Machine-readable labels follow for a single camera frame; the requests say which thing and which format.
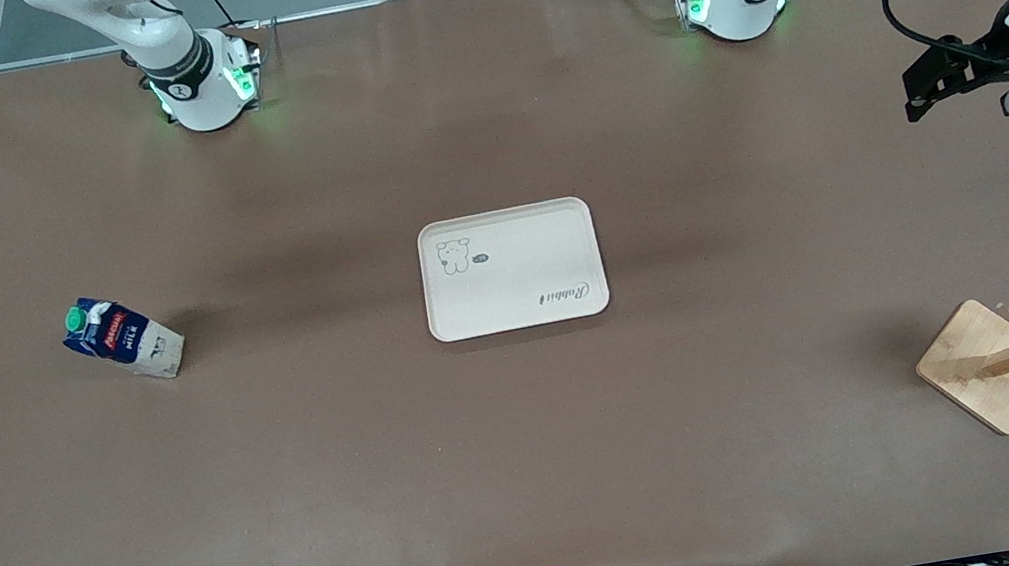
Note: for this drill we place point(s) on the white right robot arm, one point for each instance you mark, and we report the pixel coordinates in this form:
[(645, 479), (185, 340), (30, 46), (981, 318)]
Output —
[(195, 89)]

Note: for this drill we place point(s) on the beige plastic tray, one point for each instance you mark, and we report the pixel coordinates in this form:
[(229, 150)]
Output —
[(523, 270)]

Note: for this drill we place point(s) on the brown table mat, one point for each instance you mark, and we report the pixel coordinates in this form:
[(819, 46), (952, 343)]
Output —
[(191, 474)]

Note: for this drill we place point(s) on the blue milk carton green cap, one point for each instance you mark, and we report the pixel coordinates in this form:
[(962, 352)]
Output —
[(124, 338)]

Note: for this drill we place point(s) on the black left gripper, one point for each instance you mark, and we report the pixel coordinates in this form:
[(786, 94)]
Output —
[(994, 48)]

